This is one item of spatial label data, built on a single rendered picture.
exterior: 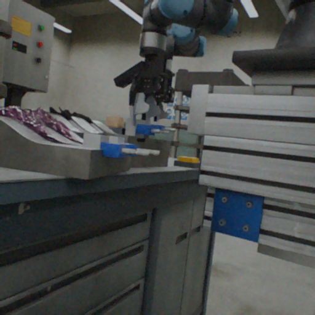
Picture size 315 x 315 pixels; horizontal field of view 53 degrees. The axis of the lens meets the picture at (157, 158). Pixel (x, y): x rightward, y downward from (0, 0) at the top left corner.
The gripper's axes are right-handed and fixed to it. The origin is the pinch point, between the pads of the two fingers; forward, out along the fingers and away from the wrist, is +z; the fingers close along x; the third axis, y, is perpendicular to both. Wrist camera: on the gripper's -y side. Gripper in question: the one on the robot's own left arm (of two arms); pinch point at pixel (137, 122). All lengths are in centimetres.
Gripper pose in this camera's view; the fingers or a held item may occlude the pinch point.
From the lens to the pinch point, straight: 93.8
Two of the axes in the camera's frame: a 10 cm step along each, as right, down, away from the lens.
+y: 8.7, 1.5, -4.7
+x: 4.8, -0.1, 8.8
